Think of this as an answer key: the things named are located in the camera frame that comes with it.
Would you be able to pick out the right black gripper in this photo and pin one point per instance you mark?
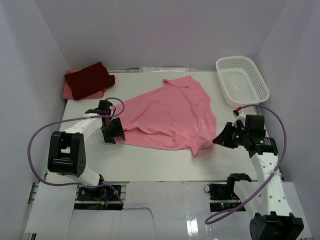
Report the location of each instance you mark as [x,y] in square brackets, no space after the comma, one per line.
[223,139]

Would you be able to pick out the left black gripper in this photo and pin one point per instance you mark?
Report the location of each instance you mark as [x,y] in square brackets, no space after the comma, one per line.
[118,131]

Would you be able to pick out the white perforated plastic basket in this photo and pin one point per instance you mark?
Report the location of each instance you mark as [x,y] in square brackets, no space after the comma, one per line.
[240,81]

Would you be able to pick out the pink t shirt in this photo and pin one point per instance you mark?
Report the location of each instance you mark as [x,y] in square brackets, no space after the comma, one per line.
[176,116]

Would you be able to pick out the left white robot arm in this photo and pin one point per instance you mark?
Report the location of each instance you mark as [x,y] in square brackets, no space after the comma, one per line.
[67,152]

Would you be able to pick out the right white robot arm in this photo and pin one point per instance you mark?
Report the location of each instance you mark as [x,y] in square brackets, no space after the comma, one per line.
[272,218]

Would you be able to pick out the folded dark red t shirt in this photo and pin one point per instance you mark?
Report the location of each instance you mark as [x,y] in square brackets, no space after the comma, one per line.
[90,80]

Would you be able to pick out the white paper sheet front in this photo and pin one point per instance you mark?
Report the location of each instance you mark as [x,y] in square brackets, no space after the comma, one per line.
[152,211]

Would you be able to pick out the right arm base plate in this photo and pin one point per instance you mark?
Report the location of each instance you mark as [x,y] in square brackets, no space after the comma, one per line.
[219,197]

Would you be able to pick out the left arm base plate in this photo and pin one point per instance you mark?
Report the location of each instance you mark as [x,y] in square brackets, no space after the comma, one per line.
[100,199]

